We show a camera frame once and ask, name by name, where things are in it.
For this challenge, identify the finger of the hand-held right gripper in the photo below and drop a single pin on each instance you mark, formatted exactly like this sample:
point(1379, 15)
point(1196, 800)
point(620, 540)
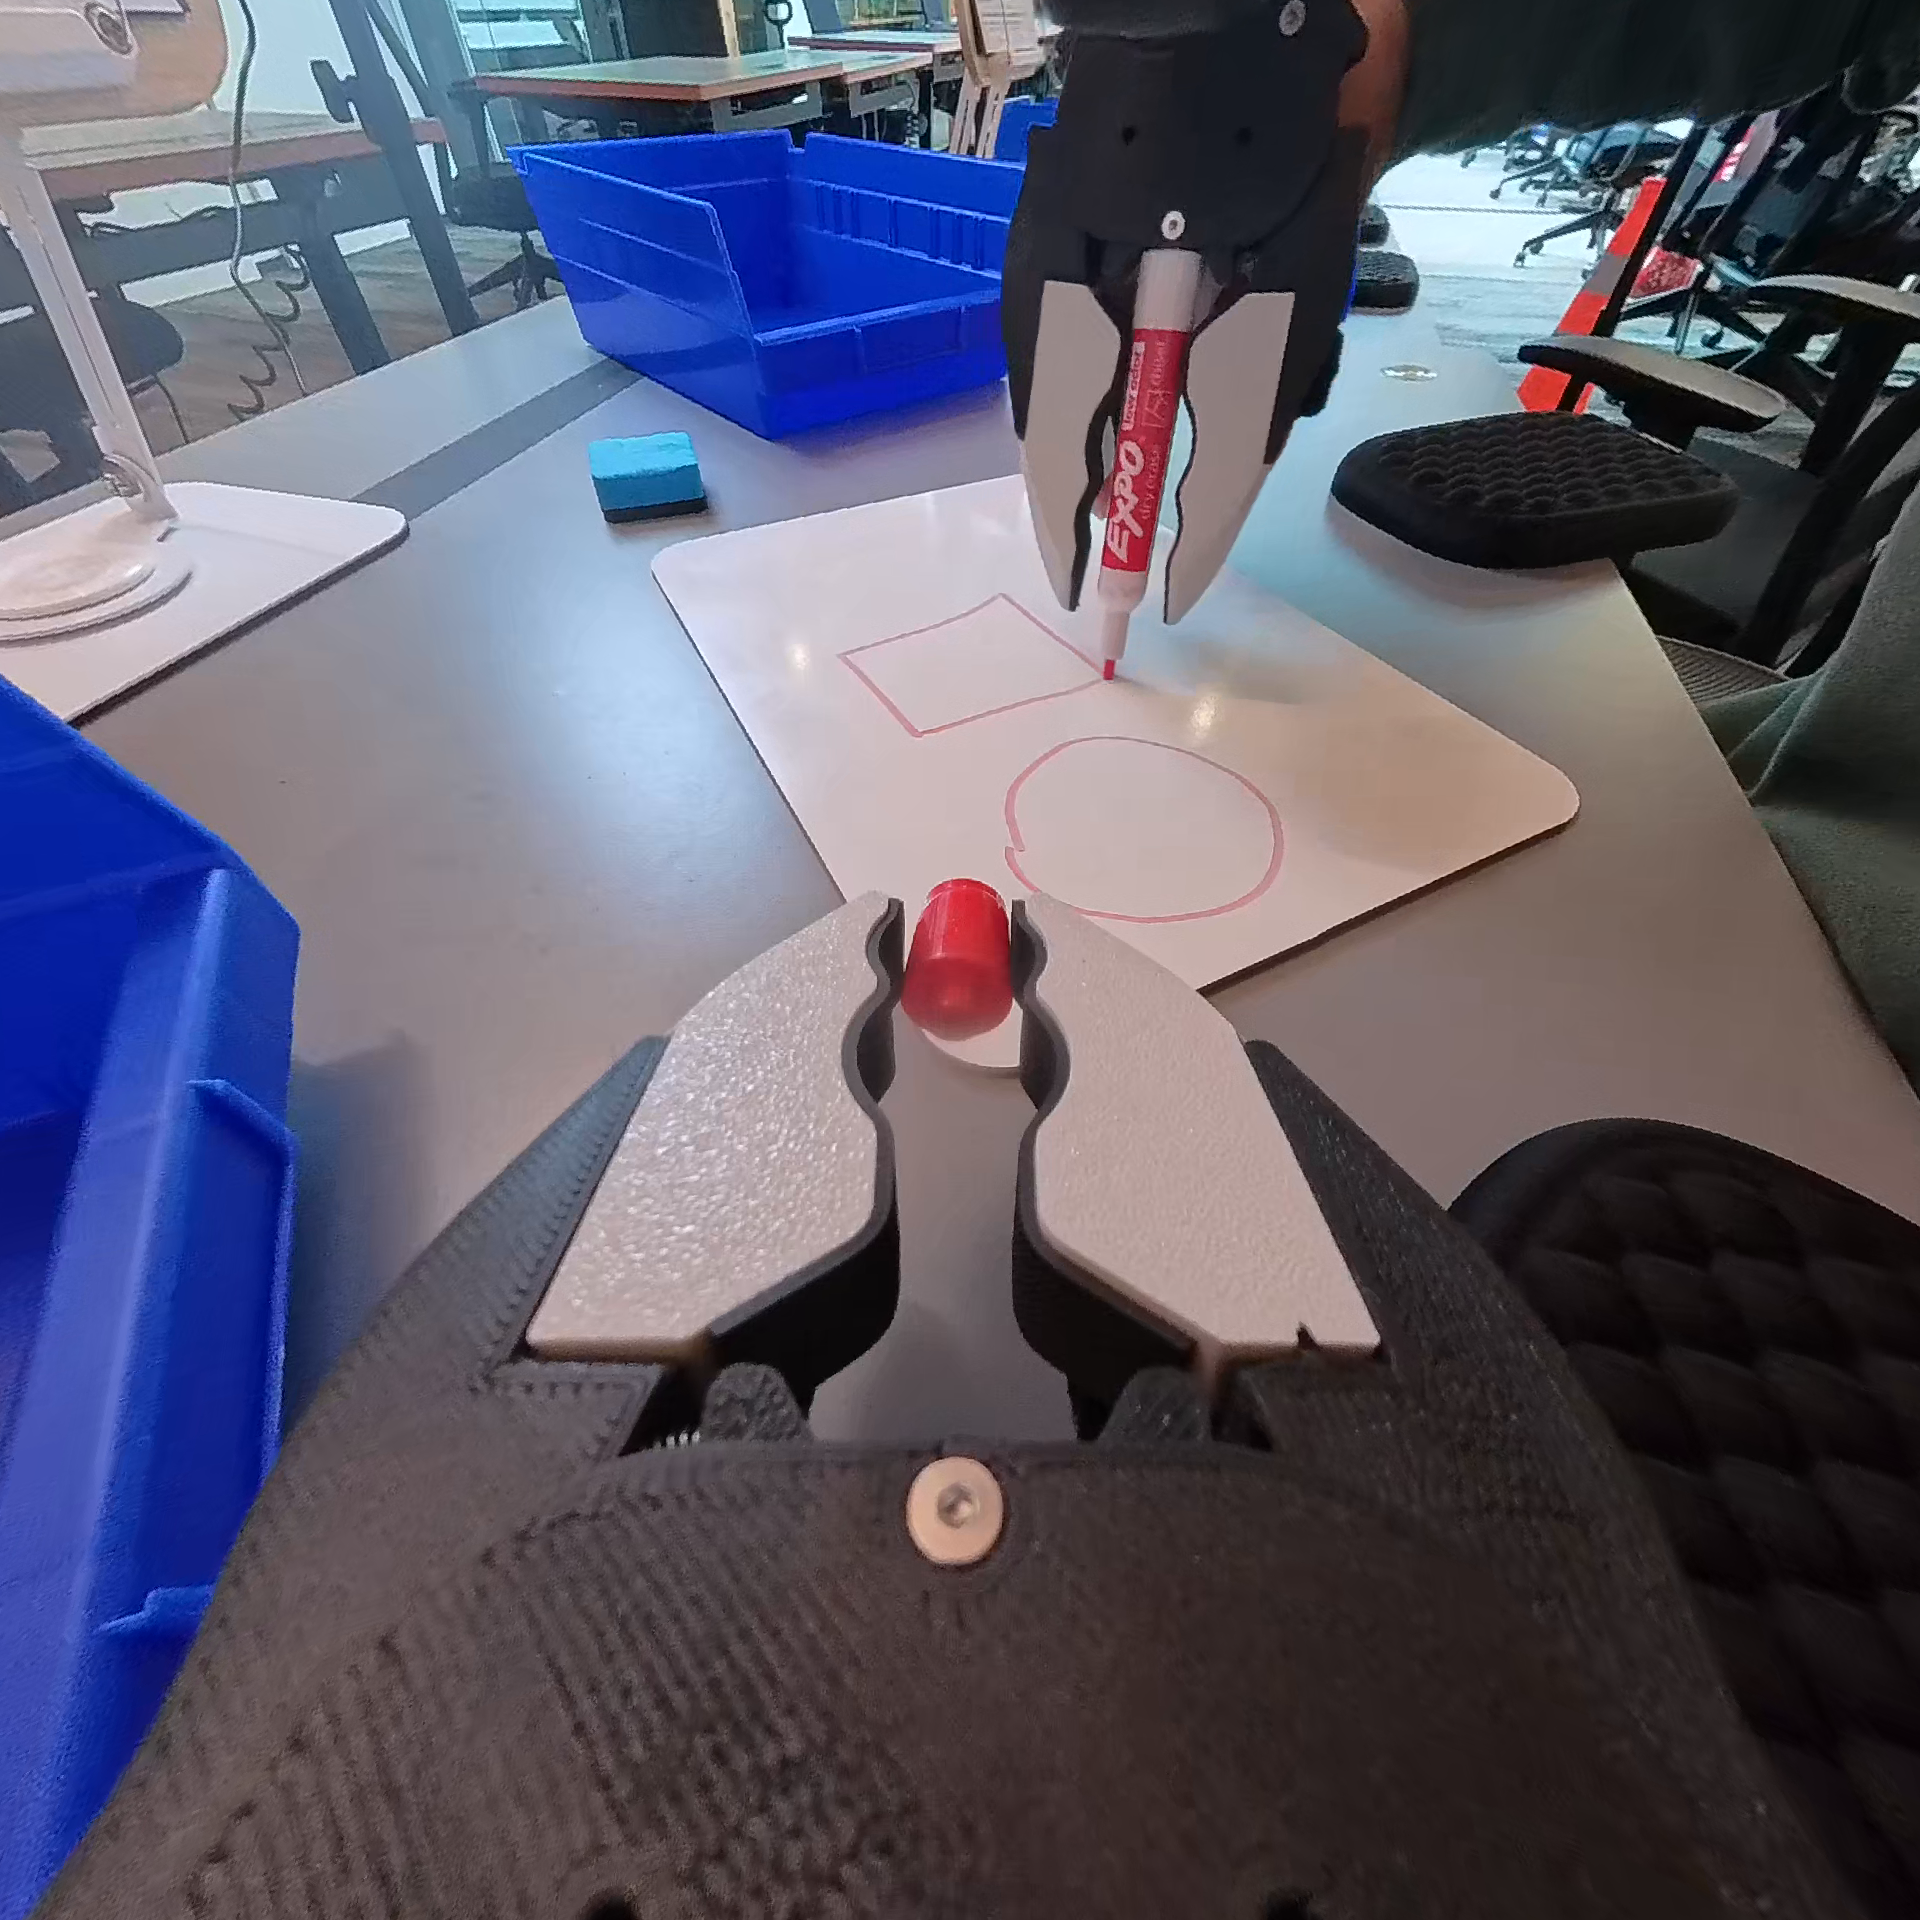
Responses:
point(1060, 405)
point(1244, 435)

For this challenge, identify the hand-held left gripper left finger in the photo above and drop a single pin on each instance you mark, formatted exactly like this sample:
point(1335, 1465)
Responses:
point(720, 1170)

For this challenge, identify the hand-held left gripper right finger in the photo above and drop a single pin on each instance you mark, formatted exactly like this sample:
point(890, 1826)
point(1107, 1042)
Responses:
point(1184, 1184)

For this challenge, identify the red dry erase marker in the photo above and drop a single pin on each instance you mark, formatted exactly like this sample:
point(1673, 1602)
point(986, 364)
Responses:
point(1143, 450)

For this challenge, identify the blue plastic bin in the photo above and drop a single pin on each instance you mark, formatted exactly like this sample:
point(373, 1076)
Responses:
point(780, 283)
point(1026, 133)
point(136, 1200)

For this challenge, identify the red marker cap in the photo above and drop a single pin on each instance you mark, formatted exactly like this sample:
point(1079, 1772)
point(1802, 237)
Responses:
point(955, 961)

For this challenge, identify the white whiteboard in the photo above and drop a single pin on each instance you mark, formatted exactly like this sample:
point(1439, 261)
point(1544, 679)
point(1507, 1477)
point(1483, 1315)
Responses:
point(1425, 749)

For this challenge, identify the blue whiteboard eraser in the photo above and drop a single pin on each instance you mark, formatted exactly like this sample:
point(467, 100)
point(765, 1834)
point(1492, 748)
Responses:
point(643, 468)

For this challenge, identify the person's right forearm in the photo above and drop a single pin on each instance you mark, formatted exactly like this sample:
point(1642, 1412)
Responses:
point(1621, 59)

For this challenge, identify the black honeycomb pad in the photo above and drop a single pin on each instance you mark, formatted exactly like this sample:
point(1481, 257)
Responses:
point(1383, 271)
point(1530, 481)

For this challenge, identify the orange traffic cone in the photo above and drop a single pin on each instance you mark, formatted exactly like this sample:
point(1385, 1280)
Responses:
point(1597, 300)

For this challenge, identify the black armrest office chair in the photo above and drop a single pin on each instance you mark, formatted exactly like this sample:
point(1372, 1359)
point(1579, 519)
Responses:
point(1651, 383)

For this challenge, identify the wooden background desk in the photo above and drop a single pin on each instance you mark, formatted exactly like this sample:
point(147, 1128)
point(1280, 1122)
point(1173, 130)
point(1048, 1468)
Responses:
point(299, 143)
point(675, 75)

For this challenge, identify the grey mesh chair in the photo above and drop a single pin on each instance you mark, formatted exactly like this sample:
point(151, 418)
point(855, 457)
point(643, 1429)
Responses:
point(1724, 667)

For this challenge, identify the black textured pad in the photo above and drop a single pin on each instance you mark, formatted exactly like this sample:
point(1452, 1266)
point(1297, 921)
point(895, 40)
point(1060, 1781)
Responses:
point(1756, 1425)

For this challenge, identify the black metal pole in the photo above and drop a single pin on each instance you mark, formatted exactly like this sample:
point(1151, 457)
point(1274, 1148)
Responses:
point(404, 195)

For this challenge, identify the white stand with base plate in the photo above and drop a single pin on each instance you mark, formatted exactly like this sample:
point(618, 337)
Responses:
point(284, 546)

